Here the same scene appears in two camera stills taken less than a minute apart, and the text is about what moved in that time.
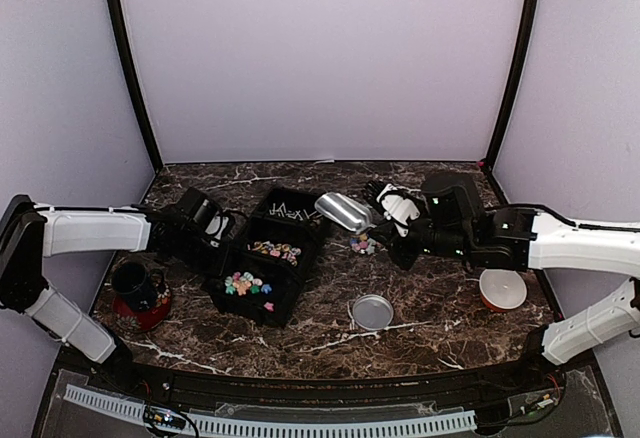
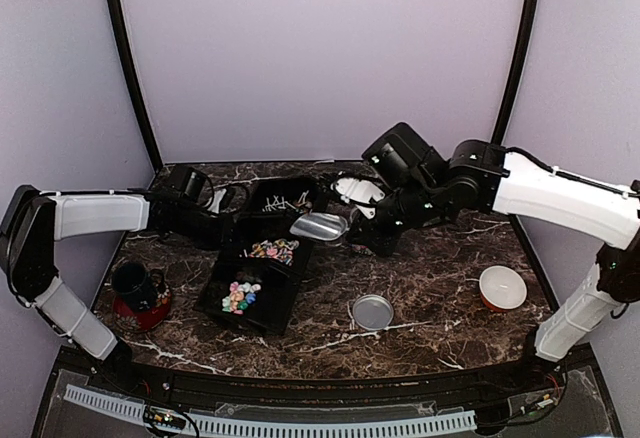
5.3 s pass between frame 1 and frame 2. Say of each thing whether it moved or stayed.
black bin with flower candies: moved
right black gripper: moved
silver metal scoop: moved
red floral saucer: stayed
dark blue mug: stayed
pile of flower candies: moved
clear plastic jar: stayed
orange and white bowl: stayed
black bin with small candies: moved
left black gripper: moved
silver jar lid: stayed
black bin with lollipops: moved
